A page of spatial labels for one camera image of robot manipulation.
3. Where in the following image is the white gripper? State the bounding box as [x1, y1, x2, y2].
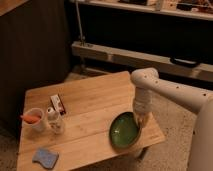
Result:
[133, 87, 151, 128]

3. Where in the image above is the green ceramic bowl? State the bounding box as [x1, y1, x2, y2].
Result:
[109, 112, 141, 149]

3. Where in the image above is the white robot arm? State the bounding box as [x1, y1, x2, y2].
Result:
[130, 68, 213, 171]

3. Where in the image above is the grey shelf ledge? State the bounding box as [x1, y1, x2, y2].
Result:
[71, 41, 213, 82]

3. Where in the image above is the wooden table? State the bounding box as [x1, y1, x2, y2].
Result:
[17, 71, 165, 171]

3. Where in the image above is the red white snack box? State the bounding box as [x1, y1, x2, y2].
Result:
[50, 94, 66, 115]

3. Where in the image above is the metal pole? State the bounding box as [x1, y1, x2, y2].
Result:
[75, 0, 85, 45]

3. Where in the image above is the blue sponge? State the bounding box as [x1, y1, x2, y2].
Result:
[32, 148, 59, 169]

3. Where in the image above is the white mug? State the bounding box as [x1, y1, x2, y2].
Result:
[21, 108, 46, 132]

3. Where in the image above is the orange carrot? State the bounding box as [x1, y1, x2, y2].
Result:
[21, 115, 40, 124]

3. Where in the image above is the black handle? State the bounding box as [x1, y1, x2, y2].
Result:
[170, 57, 201, 68]

